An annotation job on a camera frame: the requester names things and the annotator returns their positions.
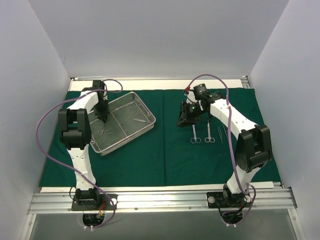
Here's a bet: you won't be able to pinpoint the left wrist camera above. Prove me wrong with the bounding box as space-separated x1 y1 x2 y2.
92 80 105 90

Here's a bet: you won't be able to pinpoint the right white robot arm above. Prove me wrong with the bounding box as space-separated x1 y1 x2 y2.
176 90 273 207

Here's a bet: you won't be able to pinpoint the aluminium rail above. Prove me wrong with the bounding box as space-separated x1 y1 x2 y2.
241 76 285 189
28 188 297 214

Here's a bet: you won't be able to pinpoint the steel tweezers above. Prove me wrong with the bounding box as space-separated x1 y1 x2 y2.
217 126 223 144
222 124 229 140

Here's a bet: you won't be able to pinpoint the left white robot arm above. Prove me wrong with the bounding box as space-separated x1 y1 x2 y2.
58 80 109 210

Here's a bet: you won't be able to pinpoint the right aluminium rail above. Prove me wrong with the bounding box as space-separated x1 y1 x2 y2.
241 76 285 189

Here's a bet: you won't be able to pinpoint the purple cable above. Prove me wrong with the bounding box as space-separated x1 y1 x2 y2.
35 78 123 229
185 73 256 228

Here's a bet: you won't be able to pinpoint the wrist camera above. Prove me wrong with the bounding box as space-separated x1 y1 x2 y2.
193 83 212 101
92 80 105 90

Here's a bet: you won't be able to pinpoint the steel needle holder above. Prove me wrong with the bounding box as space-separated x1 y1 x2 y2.
190 124 202 144

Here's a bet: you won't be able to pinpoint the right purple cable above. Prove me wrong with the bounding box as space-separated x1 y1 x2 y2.
185 73 256 228

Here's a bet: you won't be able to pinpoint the front aluminium rail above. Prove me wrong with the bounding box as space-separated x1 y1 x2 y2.
28 188 297 214

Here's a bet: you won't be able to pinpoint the wire mesh instrument tray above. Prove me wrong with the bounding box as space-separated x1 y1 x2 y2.
88 91 156 156

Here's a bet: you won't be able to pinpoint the steel surgical scissors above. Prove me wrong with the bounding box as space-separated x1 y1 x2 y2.
204 122 216 143

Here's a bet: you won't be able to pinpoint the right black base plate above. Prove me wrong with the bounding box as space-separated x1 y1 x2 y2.
206 191 252 209

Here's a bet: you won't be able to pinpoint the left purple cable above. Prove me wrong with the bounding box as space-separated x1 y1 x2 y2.
35 78 123 229

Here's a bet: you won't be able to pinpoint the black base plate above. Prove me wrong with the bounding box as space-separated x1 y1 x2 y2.
71 193 114 211
206 191 252 209

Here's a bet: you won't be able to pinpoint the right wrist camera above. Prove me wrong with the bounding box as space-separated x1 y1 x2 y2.
193 83 212 101

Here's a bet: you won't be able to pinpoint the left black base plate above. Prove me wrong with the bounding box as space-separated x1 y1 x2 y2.
71 193 114 211

